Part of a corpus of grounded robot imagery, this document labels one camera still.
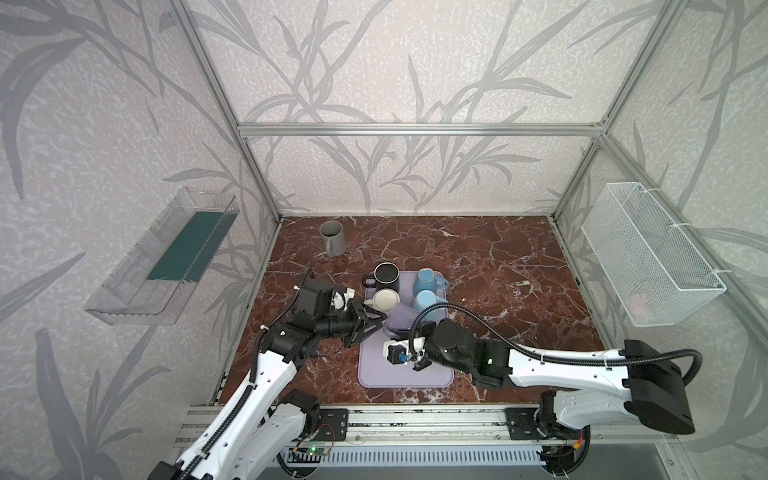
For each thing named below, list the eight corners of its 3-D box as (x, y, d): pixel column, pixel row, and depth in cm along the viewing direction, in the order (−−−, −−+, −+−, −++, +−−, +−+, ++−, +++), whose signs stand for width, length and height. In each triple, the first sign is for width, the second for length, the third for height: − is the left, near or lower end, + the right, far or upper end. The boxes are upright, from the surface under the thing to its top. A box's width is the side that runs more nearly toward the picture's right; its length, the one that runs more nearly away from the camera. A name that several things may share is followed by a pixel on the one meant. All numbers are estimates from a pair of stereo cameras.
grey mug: (322, 263, 108) (315, 244, 100) (327, 240, 116) (321, 220, 107) (344, 263, 108) (339, 244, 100) (348, 240, 116) (344, 220, 107)
